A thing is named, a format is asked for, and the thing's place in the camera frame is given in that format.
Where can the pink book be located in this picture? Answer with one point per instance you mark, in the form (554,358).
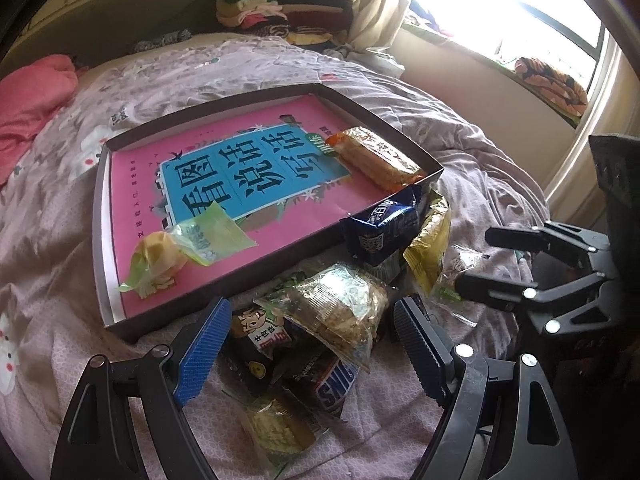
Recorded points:
(150,195)

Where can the pile of folded clothes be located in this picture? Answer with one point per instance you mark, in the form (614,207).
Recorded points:
(280,5)

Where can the clear pale cracker packet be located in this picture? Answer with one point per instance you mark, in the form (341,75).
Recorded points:
(275,425)

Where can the green yellow pastry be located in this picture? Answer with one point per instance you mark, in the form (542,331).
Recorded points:
(160,255)

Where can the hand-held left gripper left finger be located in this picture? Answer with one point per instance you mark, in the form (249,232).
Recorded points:
(205,350)

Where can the colourful cloth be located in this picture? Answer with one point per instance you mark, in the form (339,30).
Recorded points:
(425,22)

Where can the shallow box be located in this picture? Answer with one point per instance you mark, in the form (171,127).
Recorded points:
(101,240)

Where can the window frame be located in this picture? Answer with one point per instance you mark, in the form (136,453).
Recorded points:
(605,30)

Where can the yellow snack packet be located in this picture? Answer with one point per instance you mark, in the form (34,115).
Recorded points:
(427,245)

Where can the brown chocolate bar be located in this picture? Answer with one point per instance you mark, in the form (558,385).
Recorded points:
(330,385)

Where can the pink cloth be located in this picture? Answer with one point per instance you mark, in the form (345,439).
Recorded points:
(30,105)

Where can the green cartoon snack packet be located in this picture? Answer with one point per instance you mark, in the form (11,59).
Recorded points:
(255,340)

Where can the small clear snack packet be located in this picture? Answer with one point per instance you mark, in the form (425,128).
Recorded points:
(452,272)

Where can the orange patterned cushion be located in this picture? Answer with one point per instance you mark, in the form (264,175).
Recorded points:
(550,80)

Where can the dark patterned cloth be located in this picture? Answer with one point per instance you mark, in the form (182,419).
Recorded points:
(165,40)

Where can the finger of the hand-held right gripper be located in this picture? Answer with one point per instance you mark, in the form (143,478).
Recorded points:
(550,240)
(500,290)

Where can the orange cracker packet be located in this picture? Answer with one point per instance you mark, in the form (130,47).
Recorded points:
(375,155)

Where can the dark bed headboard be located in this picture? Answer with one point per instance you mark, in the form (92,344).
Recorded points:
(125,20)

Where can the blue snack packet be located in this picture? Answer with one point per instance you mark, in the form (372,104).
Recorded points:
(380,230)

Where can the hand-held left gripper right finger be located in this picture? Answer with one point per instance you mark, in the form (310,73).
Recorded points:
(417,345)

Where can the cream curtain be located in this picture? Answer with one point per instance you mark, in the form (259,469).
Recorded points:
(375,0)

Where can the clear floss cake packet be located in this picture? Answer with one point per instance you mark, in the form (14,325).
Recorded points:
(335,305)

